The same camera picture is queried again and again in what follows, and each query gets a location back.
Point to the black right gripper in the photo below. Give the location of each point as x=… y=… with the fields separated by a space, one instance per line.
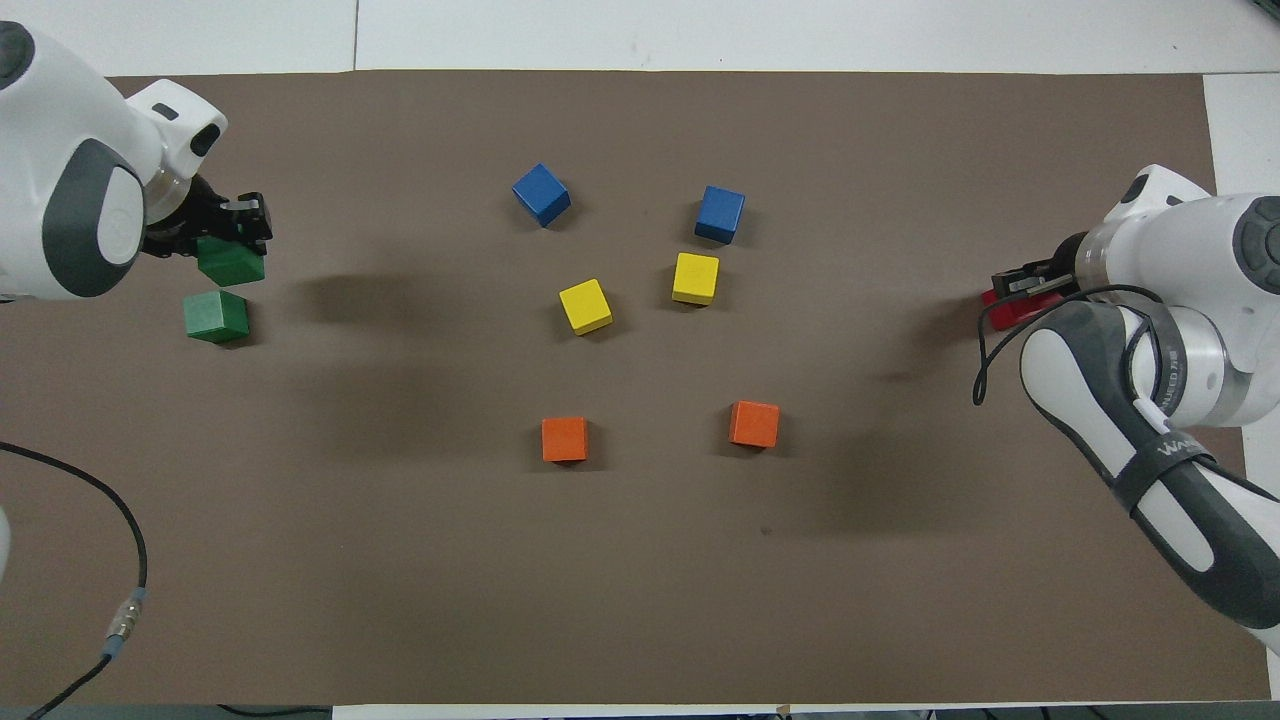
x=1065 y=265

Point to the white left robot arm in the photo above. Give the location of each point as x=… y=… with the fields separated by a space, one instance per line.
x=60 y=160

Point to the red wooden cube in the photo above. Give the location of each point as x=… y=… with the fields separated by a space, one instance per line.
x=1012 y=310

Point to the green wooden cube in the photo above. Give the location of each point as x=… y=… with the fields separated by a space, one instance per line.
x=216 y=316
x=230 y=266

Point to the yellow wooden cube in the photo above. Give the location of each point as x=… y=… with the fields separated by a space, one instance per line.
x=696 y=278
x=585 y=306

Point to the blue wooden cube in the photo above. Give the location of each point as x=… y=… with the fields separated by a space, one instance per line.
x=720 y=214
x=541 y=194

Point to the orange wooden cube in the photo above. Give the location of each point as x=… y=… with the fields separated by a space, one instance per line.
x=565 y=439
x=755 y=424

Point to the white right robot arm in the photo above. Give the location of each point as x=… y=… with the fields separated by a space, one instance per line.
x=1200 y=250

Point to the brown paper mat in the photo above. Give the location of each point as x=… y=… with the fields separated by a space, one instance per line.
x=640 y=560

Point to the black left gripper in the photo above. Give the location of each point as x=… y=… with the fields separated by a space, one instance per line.
x=195 y=215

